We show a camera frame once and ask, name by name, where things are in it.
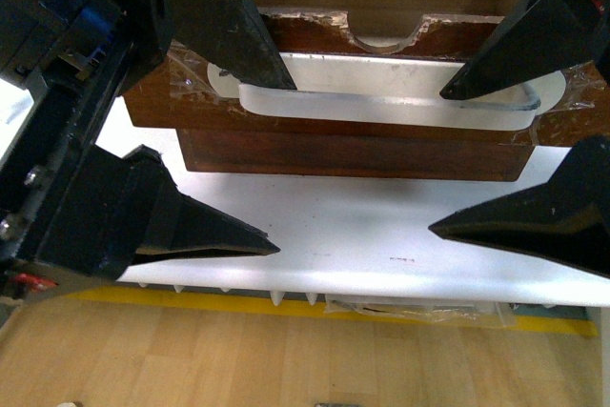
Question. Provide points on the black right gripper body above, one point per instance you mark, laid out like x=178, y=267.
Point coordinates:
x=75, y=37

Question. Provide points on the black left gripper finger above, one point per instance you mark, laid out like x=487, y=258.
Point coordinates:
x=564, y=220
x=122, y=212

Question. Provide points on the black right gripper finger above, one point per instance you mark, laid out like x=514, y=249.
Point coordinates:
x=231, y=35
x=537, y=38

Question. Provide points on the wooden drawer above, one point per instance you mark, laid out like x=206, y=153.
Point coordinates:
x=351, y=156
x=179, y=95

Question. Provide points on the white drawer handle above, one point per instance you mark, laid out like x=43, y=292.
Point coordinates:
x=389, y=91

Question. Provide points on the brown wooden drawer cabinet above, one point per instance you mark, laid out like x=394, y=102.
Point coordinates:
x=386, y=23

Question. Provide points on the clear plastic tape piece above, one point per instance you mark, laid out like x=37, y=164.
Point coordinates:
x=466, y=314

